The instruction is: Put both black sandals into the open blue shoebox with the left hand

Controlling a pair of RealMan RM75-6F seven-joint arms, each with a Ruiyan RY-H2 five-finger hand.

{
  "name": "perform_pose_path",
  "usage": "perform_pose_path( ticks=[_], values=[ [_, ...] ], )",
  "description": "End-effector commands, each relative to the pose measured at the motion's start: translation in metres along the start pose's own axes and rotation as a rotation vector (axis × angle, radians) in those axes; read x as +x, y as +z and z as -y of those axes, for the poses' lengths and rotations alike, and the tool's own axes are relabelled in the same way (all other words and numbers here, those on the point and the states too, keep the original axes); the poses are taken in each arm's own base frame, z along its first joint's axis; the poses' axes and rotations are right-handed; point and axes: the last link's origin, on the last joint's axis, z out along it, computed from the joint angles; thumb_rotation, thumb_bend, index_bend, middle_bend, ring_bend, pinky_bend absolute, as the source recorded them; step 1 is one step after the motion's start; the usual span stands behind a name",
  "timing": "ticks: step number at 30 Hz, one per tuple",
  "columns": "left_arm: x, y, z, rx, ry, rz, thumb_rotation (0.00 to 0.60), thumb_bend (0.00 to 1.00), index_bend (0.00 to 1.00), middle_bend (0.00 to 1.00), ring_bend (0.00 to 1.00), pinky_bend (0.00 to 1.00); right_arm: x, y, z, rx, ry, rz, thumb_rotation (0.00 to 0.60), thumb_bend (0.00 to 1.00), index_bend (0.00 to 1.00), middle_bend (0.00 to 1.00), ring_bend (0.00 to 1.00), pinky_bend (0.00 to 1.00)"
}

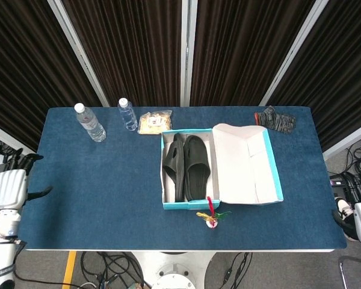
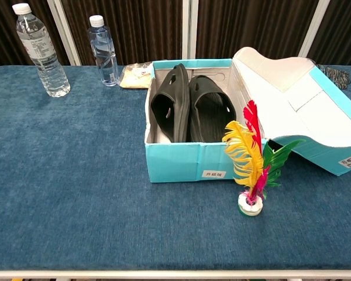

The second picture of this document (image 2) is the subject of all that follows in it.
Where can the large clear water bottle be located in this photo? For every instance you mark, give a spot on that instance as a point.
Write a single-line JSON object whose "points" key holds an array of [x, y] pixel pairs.
{"points": [[46, 67]]}

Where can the white partition post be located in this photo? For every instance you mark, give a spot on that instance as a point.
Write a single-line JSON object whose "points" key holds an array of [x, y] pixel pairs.
{"points": [[190, 29], [65, 35], [313, 29]]}

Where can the small blue-tinted water bottle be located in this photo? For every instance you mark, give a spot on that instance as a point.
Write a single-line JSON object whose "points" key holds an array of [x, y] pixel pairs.
{"points": [[105, 58]]}

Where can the dark patterned cloth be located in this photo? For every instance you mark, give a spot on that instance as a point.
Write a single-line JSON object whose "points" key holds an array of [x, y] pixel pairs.
{"points": [[336, 76]]}

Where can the black rubber slipper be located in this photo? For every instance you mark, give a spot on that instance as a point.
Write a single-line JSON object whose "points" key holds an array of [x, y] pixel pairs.
{"points": [[175, 111], [207, 117]]}

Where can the clear plastic snack bag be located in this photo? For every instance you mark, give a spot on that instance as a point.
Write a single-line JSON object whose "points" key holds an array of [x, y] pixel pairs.
{"points": [[134, 80]]}

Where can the dark brown partition panel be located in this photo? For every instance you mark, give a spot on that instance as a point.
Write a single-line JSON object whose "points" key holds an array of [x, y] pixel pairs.
{"points": [[345, 29], [251, 23], [3, 44], [140, 29]]}

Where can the light blue shoe box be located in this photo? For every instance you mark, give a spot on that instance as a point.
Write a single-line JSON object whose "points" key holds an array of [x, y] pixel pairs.
{"points": [[175, 164]]}

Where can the colourful feather shuttlecock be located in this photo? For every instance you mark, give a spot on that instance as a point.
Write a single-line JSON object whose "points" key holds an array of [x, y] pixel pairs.
{"points": [[245, 146]]}

